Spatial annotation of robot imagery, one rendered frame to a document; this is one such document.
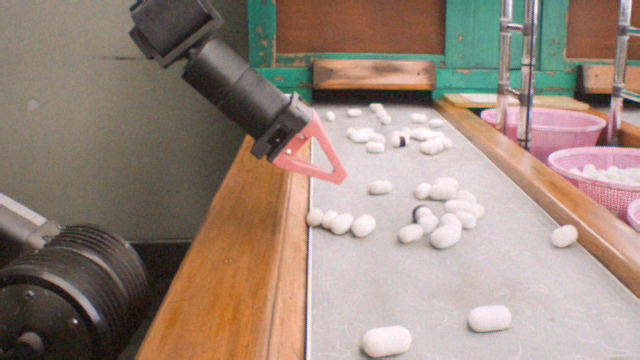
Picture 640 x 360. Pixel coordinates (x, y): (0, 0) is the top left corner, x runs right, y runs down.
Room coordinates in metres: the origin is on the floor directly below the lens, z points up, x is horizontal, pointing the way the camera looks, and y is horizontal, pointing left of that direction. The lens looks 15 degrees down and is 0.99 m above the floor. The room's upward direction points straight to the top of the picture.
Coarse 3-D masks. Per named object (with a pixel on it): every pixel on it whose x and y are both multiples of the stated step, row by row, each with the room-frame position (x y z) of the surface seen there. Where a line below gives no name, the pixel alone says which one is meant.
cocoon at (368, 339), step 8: (376, 328) 0.45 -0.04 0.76; (384, 328) 0.44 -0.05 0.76; (392, 328) 0.44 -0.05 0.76; (400, 328) 0.44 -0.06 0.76; (368, 336) 0.44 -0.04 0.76; (376, 336) 0.44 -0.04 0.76; (384, 336) 0.44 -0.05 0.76; (392, 336) 0.44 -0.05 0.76; (400, 336) 0.44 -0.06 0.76; (408, 336) 0.44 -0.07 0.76; (368, 344) 0.43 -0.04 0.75; (376, 344) 0.43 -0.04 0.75; (384, 344) 0.43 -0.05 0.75; (392, 344) 0.43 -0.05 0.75; (400, 344) 0.44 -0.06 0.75; (408, 344) 0.44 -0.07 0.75; (368, 352) 0.43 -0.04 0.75; (376, 352) 0.43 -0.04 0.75; (384, 352) 0.43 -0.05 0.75; (392, 352) 0.44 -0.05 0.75; (400, 352) 0.44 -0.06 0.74
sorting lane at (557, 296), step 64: (384, 128) 1.37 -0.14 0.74; (448, 128) 1.38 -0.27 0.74; (320, 192) 0.89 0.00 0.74; (512, 192) 0.89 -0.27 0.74; (320, 256) 0.65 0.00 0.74; (384, 256) 0.65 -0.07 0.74; (448, 256) 0.64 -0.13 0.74; (512, 256) 0.64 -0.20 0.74; (576, 256) 0.64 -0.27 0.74; (320, 320) 0.50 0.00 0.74; (384, 320) 0.50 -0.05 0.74; (448, 320) 0.50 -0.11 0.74; (512, 320) 0.49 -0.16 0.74; (576, 320) 0.49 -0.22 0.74
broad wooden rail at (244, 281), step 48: (240, 192) 0.80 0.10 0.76; (288, 192) 0.81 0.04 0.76; (192, 240) 0.64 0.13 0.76; (240, 240) 0.63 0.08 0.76; (288, 240) 0.64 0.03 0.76; (192, 288) 0.51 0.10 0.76; (240, 288) 0.51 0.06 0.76; (288, 288) 0.53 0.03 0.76; (192, 336) 0.42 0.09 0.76; (240, 336) 0.43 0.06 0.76; (288, 336) 0.45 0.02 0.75
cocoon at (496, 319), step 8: (472, 312) 0.48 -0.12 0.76; (480, 312) 0.47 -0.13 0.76; (488, 312) 0.47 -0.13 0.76; (496, 312) 0.47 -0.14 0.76; (504, 312) 0.47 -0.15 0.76; (472, 320) 0.47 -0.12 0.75; (480, 320) 0.47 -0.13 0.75; (488, 320) 0.47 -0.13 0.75; (496, 320) 0.47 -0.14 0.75; (504, 320) 0.47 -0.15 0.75; (472, 328) 0.47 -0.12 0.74; (480, 328) 0.47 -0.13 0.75; (488, 328) 0.47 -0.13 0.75; (496, 328) 0.47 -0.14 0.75; (504, 328) 0.47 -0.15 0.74
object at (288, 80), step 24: (264, 72) 1.67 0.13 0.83; (288, 72) 1.67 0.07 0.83; (312, 72) 1.67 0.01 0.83; (456, 72) 1.67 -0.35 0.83; (480, 72) 1.67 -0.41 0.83; (552, 72) 1.67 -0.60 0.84; (576, 72) 1.67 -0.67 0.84; (312, 96) 1.82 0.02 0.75; (336, 96) 1.82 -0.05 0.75; (360, 96) 1.82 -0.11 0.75; (384, 96) 1.82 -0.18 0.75; (408, 96) 1.82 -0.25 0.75; (432, 96) 1.67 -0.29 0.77; (576, 96) 1.82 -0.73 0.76; (600, 96) 1.82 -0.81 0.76
